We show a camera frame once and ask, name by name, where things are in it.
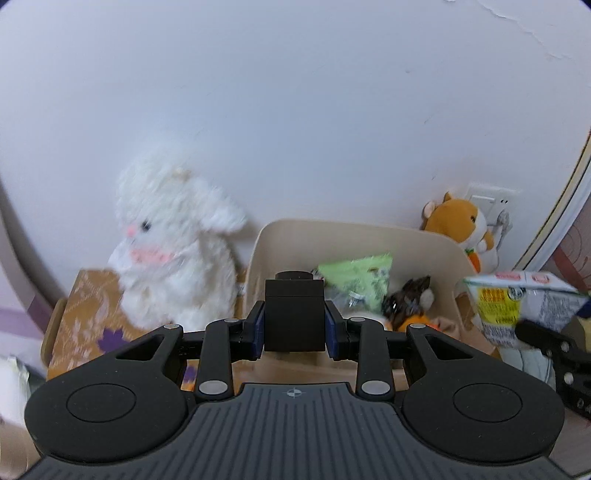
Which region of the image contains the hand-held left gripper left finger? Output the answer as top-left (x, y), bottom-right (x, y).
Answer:
top-left (115, 300), bottom-right (266, 400)

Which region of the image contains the white plastic bag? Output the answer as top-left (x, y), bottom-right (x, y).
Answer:
top-left (0, 357), bottom-right (33, 462)

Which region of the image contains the green snack packet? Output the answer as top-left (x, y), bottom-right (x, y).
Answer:
top-left (318, 253), bottom-right (393, 315)

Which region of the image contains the gold patterned box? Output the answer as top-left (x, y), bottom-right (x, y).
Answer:
top-left (46, 269), bottom-right (199, 388)

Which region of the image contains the white yellow snack packet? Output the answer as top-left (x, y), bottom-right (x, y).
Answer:
top-left (463, 271), bottom-right (587, 349)

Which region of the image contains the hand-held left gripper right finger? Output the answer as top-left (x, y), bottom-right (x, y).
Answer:
top-left (324, 300), bottom-right (478, 398)

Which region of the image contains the wooden desktop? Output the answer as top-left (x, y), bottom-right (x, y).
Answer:
top-left (182, 318), bottom-right (591, 467)

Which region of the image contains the white door frame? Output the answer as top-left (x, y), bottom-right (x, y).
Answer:
top-left (515, 134), bottom-right (591, 278)

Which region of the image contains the white plush rabbit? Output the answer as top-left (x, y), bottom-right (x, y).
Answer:
top-left (108, 145), bottom-right (247, 330)

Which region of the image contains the white wall socket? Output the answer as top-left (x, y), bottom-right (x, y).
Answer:
top-left (466, 184), bottom-right (520, 224)

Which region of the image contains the orange plush hamster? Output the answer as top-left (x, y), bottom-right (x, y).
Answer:
top-left (420, 191), bottom-right (499, 273)

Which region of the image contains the black box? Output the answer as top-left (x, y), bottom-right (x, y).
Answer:
top-left (264, 271), bottom-right (326, 354)

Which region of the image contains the white power plug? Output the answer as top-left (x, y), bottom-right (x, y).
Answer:
top-left (489, 210), bottom-right (513, 234)

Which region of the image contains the beige plastic storage bin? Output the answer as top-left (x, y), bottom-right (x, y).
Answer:
top-left (245, 219), bottom-right (483, 365)

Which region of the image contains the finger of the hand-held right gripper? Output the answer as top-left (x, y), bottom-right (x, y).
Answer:
top-left (561, 302), bottom-right (591, 349)
top-left (514, 320), bottom-right (579, 359)

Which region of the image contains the brown plush toy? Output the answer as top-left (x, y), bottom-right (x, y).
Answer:
top-left (382, 276), bottom-right (437, 333)

